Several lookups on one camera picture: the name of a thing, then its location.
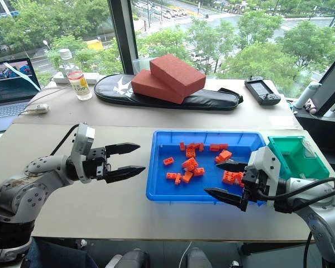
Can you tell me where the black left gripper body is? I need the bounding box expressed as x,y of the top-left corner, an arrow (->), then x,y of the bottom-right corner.
83,146 -> 112,181

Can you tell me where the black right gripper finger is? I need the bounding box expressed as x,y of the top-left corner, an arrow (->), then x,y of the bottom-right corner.
215,161 -> 250,174
203,187 -> 248,210

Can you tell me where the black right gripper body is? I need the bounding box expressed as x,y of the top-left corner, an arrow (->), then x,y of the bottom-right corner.
240,166 -> 269,212

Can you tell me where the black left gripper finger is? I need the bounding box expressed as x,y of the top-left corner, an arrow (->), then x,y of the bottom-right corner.
104,142 -> 141,157
104,166 -> 146,184

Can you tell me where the green plastic bin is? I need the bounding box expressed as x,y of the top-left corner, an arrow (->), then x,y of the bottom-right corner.
267,135 -> 331,180

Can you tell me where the blue plastic tray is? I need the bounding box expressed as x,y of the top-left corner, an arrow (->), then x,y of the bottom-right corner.
146,130 -> 270,207

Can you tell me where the grey rounded shape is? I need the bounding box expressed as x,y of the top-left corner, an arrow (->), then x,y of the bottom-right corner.
185,247 -> 213,268
104,248 -> 151,268

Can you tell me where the black racket bag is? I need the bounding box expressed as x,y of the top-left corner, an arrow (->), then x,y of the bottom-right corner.
93,73 -> 244,111

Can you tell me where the clear bottle yellow label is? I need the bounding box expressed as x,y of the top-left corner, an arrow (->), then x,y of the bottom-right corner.
67,70 -> 93,102

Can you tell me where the white power strip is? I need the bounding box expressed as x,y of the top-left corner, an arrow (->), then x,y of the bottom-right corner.
52,71 -> 101,85

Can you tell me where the white plug adapter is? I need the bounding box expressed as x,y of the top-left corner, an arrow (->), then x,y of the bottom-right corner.
27,103 -> 50,115

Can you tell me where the black handheld controller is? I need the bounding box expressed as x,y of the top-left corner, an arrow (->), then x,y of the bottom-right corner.
244,75 -> 282,106

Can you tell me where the clear plastic container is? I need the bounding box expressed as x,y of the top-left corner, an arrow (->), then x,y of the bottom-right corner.
133,57 -> 157,75

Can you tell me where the black side desk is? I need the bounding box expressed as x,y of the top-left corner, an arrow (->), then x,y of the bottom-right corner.
292,107 -> 335,175

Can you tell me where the dark blue cloth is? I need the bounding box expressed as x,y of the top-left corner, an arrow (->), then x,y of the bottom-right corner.
23,237 -> 99,268

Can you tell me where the white thermos bottle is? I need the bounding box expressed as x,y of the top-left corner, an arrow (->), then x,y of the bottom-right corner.
292,82 -> 322,110

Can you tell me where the clear bottle white cap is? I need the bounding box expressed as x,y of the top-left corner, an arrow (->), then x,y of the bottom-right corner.
58,48 -> 76,74

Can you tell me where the open laptop computer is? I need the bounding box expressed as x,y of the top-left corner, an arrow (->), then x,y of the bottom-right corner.
0,57 -> 42,134

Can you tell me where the black monitor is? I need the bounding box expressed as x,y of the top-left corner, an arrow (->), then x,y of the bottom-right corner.
312,46 -> 335,117

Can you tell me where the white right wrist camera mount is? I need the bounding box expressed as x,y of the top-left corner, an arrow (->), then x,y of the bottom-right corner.
247,146 -> 281,208

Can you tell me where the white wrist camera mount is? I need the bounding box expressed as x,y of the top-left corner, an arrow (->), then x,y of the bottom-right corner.
247,146 -> 281,208
70,123 -> 96,184

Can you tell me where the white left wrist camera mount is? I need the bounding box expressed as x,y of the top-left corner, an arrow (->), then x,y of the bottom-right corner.
70,123 -> 96,184

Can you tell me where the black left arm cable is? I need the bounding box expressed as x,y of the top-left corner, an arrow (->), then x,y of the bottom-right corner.
49,124 -> 79,156

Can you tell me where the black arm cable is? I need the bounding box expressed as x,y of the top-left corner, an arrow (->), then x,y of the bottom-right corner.
49,124 -> 79,156
256,176 -> 335,214

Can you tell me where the thin white cable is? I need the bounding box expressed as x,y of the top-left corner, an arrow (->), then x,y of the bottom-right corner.
182,241 -> 194,259

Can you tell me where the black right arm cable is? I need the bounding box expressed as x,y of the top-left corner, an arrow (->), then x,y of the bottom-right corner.
256,176 -> 335,214

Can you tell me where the black hanging cable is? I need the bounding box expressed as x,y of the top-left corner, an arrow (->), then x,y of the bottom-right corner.
303,231 -> 314,268

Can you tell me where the dark window frame pillar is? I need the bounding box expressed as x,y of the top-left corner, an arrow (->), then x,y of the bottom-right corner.
107,0 -> 139,75

